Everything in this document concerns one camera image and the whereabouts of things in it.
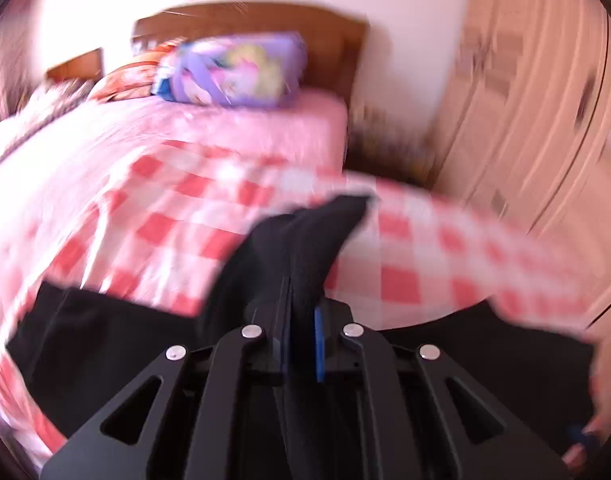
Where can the wooden headboard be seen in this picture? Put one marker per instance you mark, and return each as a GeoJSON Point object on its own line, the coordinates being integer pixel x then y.
{"type": "Point", "coordinates": [330, 45]}

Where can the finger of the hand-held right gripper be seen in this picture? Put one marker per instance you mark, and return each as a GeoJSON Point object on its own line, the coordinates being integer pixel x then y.
{"type": "Point", "coordinates": [581, 435]}

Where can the pink bed sheet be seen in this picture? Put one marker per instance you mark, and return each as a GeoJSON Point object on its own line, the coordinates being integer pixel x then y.
{"type": "Point", "coordinates": [235, 125]}

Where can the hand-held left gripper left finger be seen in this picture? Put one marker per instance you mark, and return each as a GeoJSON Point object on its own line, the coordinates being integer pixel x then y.
{"type": "Point", "coordinates": [286, 340]}

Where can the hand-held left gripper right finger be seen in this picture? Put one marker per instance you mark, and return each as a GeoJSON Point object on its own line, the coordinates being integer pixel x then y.
{"type": "Point", "coordinates": [319, 345]}

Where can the black pants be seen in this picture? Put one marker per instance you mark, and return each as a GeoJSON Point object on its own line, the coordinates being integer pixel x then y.
{"type": "Point", "coordinates": [295, 250]}

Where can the light wooden wardrobe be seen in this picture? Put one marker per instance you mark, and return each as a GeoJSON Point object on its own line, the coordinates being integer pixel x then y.
{"type": "Point", "coordinates": [525, 110]}

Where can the purple cartoon pillow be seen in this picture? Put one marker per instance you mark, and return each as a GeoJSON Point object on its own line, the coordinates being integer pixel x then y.
{"type": "Point", "coordinates": [235, 70]}

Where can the red checkered blanket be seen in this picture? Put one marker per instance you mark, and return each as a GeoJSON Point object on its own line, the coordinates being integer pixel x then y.
{"type": "Point", "coordinates": [185, 200]}

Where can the wooden nightstand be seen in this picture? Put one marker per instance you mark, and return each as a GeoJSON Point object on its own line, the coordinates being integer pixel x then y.
{"type": "Point", "coordinates": [80, 65]}

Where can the orange patterned pillow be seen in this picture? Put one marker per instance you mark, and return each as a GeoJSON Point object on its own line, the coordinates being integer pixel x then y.
{"type": "Point", "coordinates": [130, 82]}

